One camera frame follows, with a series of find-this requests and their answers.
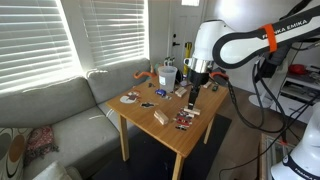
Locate colourful snack packet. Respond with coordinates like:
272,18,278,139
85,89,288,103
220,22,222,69
173,111,195,132

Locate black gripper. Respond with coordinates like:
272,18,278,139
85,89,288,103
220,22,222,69
187,69,210,110

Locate dark blue rug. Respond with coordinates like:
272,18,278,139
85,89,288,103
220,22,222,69
91,113,233,180

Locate white shelf unit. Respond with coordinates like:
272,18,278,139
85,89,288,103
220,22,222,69
269,63,320,124

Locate wooden glass side table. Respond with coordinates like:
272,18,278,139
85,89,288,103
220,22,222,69
259,132,296,180

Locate orange octopus plush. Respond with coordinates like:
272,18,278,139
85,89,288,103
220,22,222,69
133,64,158,81

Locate yellow black pole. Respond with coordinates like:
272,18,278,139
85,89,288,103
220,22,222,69
184,41,193,61

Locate tall clear plastic container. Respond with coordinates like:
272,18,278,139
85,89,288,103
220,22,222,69
157,65,178,94

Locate circle patterned pillow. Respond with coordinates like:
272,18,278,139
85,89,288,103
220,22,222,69
0,127,34,180

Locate red round object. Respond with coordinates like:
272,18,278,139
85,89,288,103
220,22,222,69
288,63,307,76

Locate red paisley cloth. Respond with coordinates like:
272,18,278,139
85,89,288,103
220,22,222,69
23,125,60,167

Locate gray fabric sofa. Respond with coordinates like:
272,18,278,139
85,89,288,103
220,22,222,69
0,58,153,180

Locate white window blind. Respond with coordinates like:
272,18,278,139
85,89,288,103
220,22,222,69
0,0,83,93
79,0,150,69

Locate white door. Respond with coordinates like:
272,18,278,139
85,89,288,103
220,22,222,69
168,0,209,73

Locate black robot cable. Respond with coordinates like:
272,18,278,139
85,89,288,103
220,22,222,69
213,39,320,180

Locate light wooden table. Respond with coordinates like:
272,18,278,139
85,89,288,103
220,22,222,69
105,77,231,180

